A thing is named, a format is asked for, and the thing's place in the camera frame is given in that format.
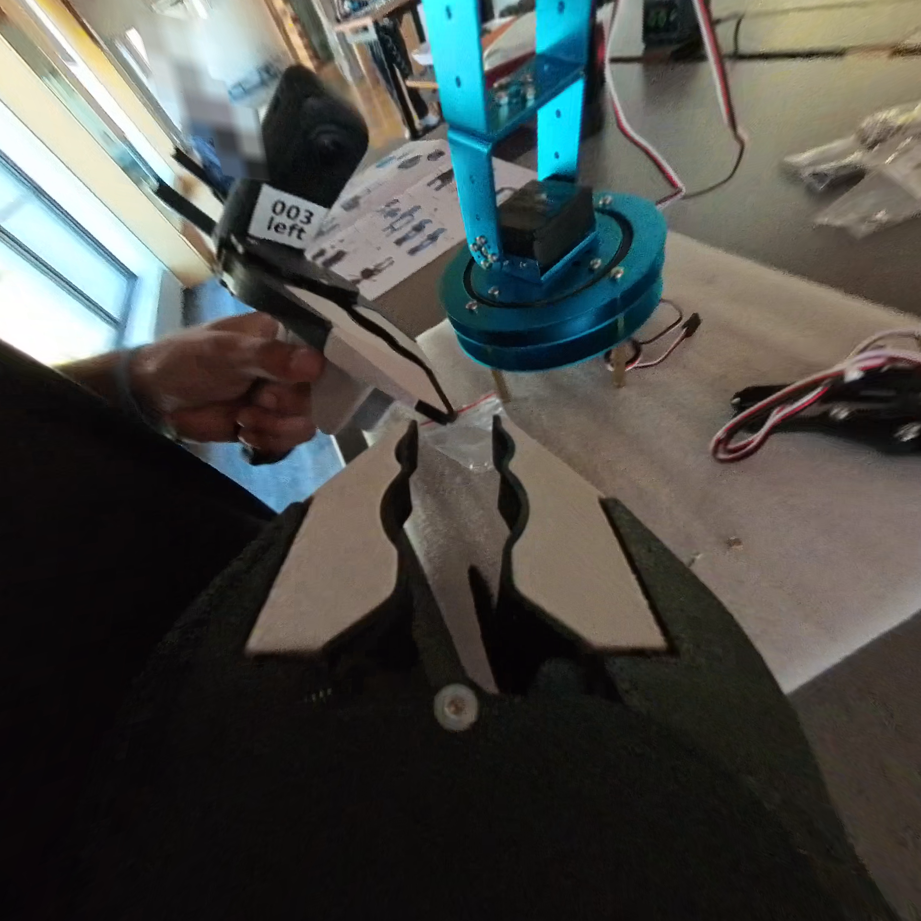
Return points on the printed instruction sheet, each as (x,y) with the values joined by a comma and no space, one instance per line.
(403,223)

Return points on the small clear zip bag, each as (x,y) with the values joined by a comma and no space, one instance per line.
(468,440)

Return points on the person's black clothing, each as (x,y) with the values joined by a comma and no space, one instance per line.
(108,647)

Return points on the person's left forearm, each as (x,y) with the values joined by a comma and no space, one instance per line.
(93,378)

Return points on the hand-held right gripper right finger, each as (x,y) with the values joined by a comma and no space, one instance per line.
(575,568)

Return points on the person's left hand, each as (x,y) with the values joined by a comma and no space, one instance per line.
(208,374)

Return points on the blue toy robot arm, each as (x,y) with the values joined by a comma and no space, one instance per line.
(561,288)

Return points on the white foam mat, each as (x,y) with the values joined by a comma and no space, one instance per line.
(719,504)

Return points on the black device green display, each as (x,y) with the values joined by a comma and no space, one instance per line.
(662,25)

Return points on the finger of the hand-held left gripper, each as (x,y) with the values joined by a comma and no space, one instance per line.
(396,331)
(374,360)

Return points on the pile of clear parts bags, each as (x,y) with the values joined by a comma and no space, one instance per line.
(856,173)

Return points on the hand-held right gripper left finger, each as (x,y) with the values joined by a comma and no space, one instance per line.
(331,568)

